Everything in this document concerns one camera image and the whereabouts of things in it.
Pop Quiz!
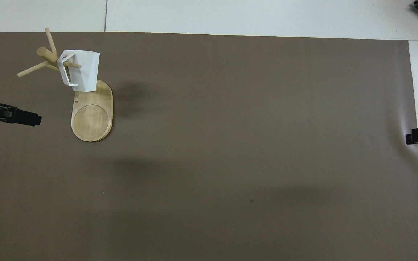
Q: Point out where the wooden cup rack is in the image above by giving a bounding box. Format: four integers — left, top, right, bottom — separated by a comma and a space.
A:
17, 28, 114, 142

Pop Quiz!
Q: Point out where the white angular cup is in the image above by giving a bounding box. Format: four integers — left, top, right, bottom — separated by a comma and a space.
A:
57, 50, 100, 92

